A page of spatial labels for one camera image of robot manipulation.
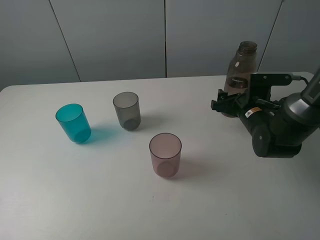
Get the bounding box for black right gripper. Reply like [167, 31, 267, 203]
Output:
[210, 89, 278, 135]

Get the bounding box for smoky translucent water bottle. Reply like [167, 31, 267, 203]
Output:
[220, 40, 259, 118]

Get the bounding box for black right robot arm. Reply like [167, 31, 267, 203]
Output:
[210, 71, 320, 158]

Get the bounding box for pink translucent plastic cup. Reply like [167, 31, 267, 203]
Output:
[149, 132, 182, 178]

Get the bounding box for grey translucent plastic cup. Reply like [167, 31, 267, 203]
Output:
[112, 91, 141, 131]

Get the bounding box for teal plastic cup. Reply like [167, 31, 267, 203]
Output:
[55, 103, 92, 144]

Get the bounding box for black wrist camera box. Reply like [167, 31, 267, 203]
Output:
[248, 73, 293, 101]

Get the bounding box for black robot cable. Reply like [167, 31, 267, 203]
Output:
[291, 73, 310, 87]

